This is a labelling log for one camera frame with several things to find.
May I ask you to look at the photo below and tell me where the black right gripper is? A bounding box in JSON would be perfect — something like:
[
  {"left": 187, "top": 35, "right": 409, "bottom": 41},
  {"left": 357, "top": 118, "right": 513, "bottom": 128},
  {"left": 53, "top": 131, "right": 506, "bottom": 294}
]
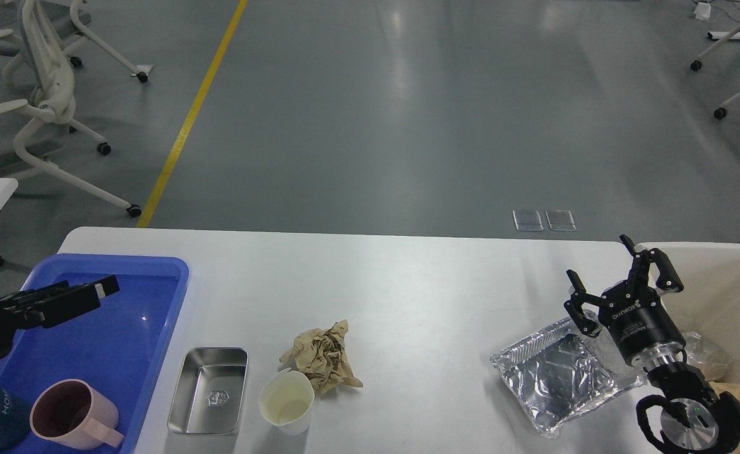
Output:
[{"left": 563, "top": 235, "right": 686, "bottom": 367}]

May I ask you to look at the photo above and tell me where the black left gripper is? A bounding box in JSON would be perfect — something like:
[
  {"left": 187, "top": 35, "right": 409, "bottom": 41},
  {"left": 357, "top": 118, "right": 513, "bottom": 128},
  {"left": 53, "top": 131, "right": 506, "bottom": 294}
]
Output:
[{"left": 0, "top": 275, "right": 120, "bottom": 360}]

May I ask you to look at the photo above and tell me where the aluminium foil container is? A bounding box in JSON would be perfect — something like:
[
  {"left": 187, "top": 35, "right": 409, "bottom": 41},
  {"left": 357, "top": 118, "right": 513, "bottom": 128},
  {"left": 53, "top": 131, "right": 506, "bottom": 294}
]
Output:
[{"left": 489, "top": 317, "right": 646, "bottom": 438}]

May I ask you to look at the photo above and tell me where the pink HOME mug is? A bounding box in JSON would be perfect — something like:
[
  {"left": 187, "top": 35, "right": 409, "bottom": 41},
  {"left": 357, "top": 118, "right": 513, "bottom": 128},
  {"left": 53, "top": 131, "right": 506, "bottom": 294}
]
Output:
[{"left": 29, "top": 379, "right": 125, "bottom": 450}]

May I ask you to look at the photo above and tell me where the stainless steel tray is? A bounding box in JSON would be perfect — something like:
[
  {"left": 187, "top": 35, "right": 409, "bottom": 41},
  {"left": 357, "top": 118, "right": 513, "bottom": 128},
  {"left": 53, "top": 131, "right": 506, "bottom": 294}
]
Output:
[{"left": 167, "top": 347, "right": 248, "bottom": 436}]

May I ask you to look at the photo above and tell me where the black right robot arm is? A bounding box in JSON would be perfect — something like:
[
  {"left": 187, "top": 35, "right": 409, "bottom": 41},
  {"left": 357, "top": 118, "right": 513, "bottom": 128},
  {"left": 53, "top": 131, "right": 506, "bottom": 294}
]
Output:
[{"left": 564, "top": 235, "right": 740, "bottom": 453}]

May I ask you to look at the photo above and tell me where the blue plastic tray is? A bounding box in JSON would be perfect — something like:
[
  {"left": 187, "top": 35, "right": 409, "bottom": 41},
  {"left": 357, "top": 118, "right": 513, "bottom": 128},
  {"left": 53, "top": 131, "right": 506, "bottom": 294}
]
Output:
[{"left": 0, "top": 253, "right": 190, "bottom": 453}]

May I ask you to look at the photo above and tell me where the clear plastic bag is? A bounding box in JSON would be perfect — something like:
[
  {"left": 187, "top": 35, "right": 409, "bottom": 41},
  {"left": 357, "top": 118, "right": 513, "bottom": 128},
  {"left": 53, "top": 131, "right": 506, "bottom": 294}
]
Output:
[{"left": 682, "top": 331, "right": 735, "bottom": 382}]

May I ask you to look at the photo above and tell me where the beige plastic bin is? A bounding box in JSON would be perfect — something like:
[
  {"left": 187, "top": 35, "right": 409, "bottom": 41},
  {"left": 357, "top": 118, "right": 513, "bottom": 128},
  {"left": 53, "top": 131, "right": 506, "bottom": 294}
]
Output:
[{"left": 638, "top": 243, "right": 740, "bottom": 384}]

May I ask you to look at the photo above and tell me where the right floor socket plate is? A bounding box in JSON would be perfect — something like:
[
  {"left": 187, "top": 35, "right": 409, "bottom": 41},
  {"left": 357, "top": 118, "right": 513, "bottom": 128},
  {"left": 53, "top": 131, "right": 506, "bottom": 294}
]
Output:
[{"left": 544, "top": 209, "right": 577, "bottom": 232}]

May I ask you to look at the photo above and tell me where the floor socket plate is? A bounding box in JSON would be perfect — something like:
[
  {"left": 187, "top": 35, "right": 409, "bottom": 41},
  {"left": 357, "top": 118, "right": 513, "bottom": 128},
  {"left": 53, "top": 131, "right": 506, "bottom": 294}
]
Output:
[
  {"left": 544, "top": 209, "right": 577, "bottom": 232},
  {"left": 512, "top": 209, "right": 544, "bottom": 232}
]

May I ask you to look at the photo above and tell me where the left floor socket plate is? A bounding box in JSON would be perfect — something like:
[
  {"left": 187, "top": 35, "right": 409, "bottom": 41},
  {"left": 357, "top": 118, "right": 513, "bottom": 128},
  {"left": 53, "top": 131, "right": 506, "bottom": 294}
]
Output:
[{"left": 512, "top": 209, "right": 544, "bottom": 232}]

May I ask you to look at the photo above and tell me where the white office chair front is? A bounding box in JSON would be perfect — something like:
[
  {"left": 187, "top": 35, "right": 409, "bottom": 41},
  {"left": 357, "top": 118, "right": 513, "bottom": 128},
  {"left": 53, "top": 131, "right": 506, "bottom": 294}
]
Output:
[{"left": 0, "top": 1, "right": 142, "bottom": 218}]

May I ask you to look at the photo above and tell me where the cream paper cup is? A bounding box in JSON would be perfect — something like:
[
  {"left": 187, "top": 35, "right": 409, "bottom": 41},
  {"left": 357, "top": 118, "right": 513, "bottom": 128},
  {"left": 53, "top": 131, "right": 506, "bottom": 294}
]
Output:
[{"left": 258, "top": 368, "right": 315, "bottom": 436}]

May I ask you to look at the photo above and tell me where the white paper on floor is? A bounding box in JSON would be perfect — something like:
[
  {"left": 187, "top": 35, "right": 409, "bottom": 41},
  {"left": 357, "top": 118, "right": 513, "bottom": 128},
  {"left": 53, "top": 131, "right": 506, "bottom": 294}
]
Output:
[{"left": 131, "top": 64, "right": 154, "bottom": 81}]

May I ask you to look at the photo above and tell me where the crumpled brown paper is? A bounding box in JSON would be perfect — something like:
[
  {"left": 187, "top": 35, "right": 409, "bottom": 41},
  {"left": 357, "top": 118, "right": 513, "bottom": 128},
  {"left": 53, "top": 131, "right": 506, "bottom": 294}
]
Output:
[{"left": 278, "top": 319, "right": 364, "bottom": 395}]

